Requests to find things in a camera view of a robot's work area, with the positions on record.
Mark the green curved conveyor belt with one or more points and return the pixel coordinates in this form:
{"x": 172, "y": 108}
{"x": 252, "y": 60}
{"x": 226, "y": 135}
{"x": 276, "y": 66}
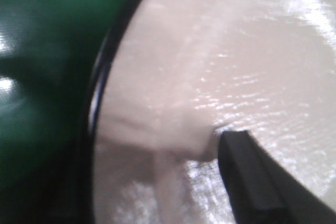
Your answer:
{"x": 55, "y": 59}

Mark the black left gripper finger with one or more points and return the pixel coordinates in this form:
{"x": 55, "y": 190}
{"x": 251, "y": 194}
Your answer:
{"x": 260, "y": 190}

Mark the beige textured plate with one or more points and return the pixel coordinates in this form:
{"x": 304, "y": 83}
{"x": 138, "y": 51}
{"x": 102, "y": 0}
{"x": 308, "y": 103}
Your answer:
{"x": 188, "y": 70}

